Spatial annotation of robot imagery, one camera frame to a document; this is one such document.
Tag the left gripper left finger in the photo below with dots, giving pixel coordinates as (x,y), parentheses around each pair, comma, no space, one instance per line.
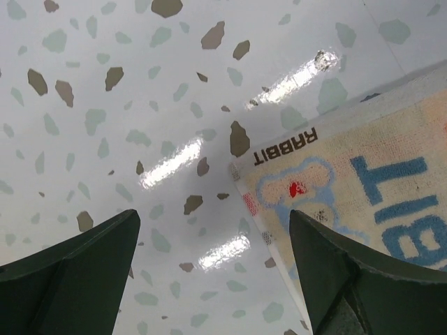
(73,287)

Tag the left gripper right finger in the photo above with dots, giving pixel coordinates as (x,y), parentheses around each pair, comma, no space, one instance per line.
(350,288)

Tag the white orange patterned towel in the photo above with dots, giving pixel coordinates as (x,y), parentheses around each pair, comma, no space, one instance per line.
(374,172)

